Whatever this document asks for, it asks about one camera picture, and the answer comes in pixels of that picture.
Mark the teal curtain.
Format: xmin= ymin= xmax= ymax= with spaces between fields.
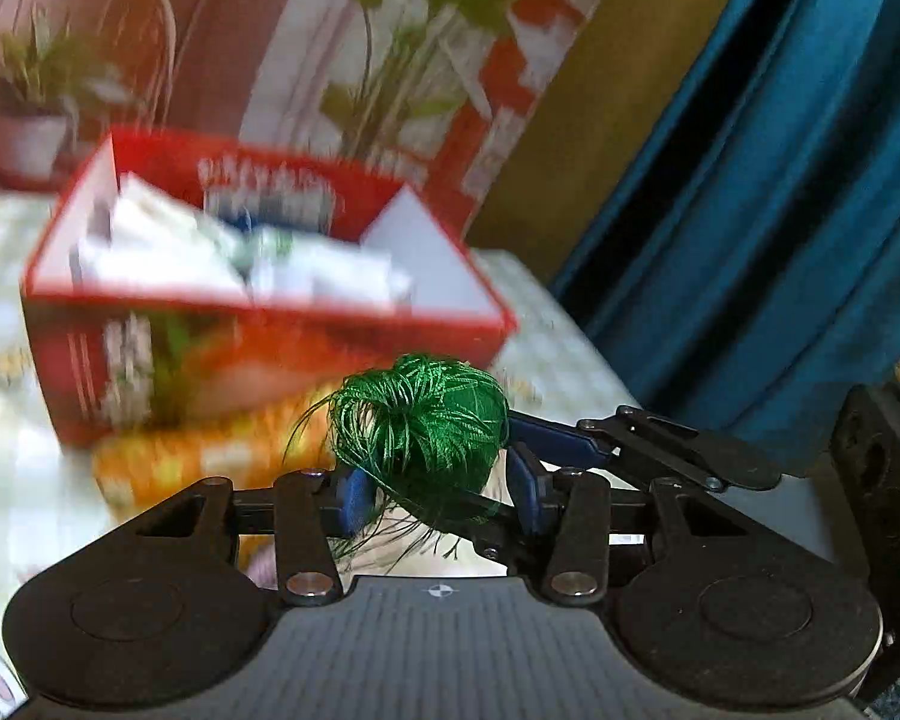
xmin=553 ymin=0 xmax=900 ymax=473

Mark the white cloth with grey stripe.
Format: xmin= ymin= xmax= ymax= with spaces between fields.
xmin=68 ymin=172 xmax=248 ymax=302

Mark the white plastic bag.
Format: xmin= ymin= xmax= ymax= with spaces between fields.
xmin=226 ymin=226 xmax=414 ymax=309

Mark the orange floral oven mitt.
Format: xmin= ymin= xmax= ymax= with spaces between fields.
xmin=92 ymin=383 xmax=336 ymax=512

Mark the green thread tassel bundle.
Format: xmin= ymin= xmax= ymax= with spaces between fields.
xmin=281 ymin=353 xmax=509 ymax=569

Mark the red strawberry cardboard box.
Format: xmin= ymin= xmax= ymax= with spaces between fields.
xmin=20 ymin=128 xmax=517 ymax=447

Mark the checkered bunny tablecloth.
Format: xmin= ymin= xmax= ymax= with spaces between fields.
xmin=0 ymin=190 xmax=834 ymax=720

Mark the printed living room backdrop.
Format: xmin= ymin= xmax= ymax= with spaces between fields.
xmin=0 ymin=0 xmax=601 ymax=229

